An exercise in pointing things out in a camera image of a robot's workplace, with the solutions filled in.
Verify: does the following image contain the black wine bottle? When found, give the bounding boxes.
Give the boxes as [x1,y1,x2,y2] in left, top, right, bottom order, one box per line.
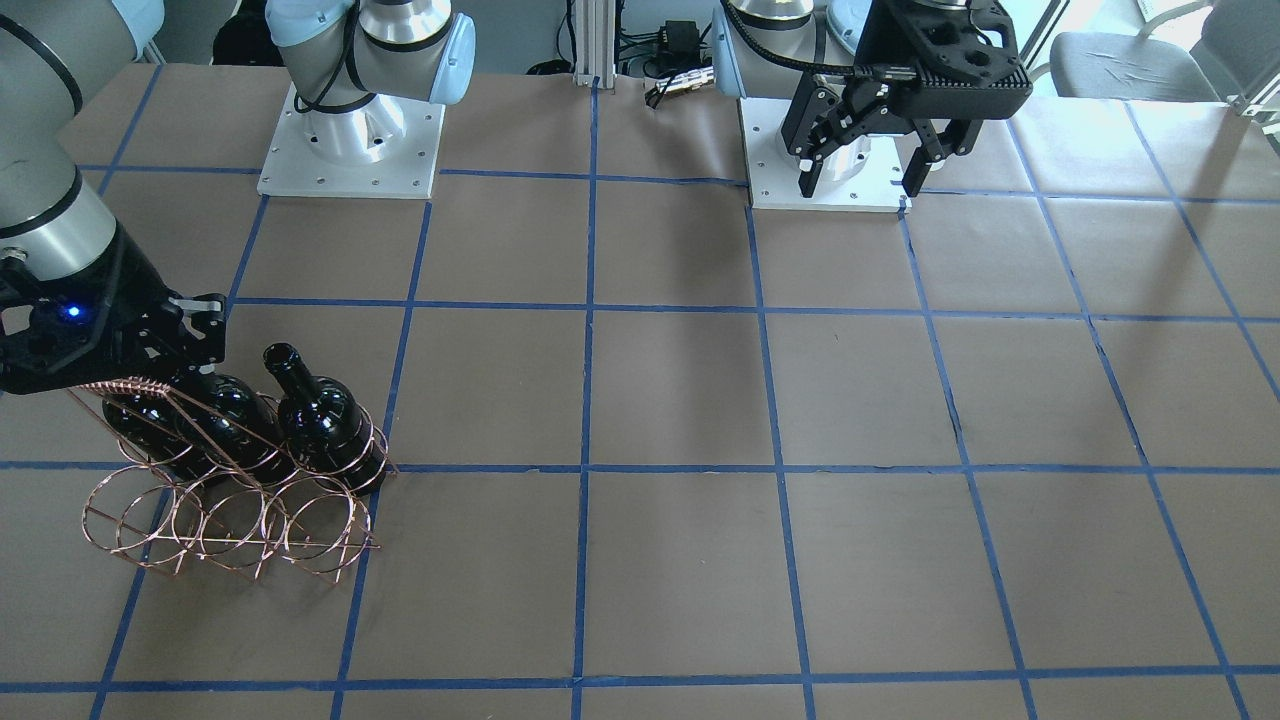
[172,372,297,489]

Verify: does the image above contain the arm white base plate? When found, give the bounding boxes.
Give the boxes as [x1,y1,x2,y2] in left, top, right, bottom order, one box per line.
[257,88,445,200]
[739,97,911,214]

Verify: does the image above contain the black bottle in basket end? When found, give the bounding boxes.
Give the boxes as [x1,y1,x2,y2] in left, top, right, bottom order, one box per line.
[262,342,388,497]

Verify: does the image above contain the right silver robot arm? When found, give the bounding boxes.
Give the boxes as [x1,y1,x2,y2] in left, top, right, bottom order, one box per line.
[1,1,477,395]

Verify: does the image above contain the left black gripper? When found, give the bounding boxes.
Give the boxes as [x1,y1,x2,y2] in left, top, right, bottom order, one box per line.
[781,1,986,199]

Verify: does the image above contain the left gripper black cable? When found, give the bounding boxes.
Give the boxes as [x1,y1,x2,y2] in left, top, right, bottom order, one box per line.
[721,0,911,83]

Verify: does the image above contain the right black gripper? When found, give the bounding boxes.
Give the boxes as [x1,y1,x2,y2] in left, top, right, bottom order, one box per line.
[60,225,227,386]

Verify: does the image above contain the black power adapter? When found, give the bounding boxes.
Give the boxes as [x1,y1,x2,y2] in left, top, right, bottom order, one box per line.
[658,20,701,58]

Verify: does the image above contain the grey office chair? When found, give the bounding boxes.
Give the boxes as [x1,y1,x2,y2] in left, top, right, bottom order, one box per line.
[1032,1,1279,117]

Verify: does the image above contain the aluminium frame post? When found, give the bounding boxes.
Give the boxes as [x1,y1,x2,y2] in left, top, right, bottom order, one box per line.
[566,0,618,91]

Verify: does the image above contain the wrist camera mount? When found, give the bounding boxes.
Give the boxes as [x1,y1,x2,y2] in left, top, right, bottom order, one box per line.
[888,1,1033,120]
[1,255,88,395]

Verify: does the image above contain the copper wire wine basket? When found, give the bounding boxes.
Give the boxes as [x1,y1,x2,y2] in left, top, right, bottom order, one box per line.
[69,378,381,585]

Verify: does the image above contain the black bottle under basket handle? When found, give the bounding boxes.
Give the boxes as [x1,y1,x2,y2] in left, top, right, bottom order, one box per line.
[101,393,230,488]

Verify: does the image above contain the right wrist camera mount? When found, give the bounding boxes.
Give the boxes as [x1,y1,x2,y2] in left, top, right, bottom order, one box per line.
[1,255,88,395]

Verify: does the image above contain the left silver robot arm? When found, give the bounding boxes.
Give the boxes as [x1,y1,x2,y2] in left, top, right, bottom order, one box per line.
[710,1,1030,210]

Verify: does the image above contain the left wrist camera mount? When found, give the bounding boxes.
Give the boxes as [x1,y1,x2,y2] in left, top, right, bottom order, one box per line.
[888,1,1033,120]

